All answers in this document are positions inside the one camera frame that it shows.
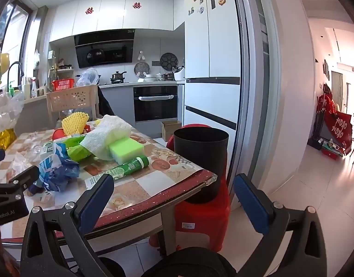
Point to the bluish clear plastic bag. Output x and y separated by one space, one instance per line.
87 77

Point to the dark cooking pot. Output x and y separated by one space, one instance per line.
169 76

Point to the green printed tube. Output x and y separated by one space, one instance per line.
130 166

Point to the red plastic chair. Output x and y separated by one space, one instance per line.
203 222

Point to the black built-in oven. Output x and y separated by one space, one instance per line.
155 104

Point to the beige curtain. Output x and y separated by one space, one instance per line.
337 88

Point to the beige plastic chair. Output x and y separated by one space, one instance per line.
73 99

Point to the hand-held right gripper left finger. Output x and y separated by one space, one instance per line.
97 200

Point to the steel lidded pot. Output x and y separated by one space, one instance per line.
160 76

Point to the wall shelf with jars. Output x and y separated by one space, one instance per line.
61 65

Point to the white upper cabinets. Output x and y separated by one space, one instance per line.
113 17

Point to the gold foil bag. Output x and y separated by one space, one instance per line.
5 138

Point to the yellow foam fruit net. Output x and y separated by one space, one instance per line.
74 122

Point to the white rice cooker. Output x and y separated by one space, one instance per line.
180 74

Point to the crumpled white tissue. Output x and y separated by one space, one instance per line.
15 161

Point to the grey kitchen counter cabinet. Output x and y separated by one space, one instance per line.
122 101

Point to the yellow-green sponge block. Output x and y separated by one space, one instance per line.
126 150

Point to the light green tube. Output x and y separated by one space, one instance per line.
74 150

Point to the grey sliding door frame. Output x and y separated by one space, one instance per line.
252 78

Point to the red printed banner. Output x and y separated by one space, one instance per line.
340 127

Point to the white ceramic pot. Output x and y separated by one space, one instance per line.
150 78

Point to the bunch of clear plastic bags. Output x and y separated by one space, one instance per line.
6 109

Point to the red paper cutout sticker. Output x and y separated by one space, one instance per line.
136 5
89 10

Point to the cardboard box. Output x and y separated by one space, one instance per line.
170 129

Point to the white bubble wrap sheet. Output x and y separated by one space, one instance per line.
107 138

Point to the green white packet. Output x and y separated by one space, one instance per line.
51 148

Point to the white spray bottle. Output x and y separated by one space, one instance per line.
34 89

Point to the black kitchen faucet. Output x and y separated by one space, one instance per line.
17 65

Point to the dark round flower trivet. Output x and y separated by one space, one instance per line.
168 61

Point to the grey round trivet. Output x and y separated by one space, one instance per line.
141 69

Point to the black range hood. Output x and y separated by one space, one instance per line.
105 49

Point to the dark jacket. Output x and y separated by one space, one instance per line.
106 105

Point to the white refrigerator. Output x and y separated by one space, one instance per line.
211 63

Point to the white wall hook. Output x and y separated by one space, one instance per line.
141 55

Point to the black trash bin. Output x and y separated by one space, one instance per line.
200 164

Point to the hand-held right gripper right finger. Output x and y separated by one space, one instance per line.
252 205

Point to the red plastic basket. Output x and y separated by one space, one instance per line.
62 85

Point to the dark wall pictures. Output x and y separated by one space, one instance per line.
326 69

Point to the white wall box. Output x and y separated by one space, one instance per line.
51 54

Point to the white hanging plastic bag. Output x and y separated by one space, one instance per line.
36 59

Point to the red gift box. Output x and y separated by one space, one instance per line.
330 153

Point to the crumpled blue plastic bag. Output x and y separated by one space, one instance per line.
57 170

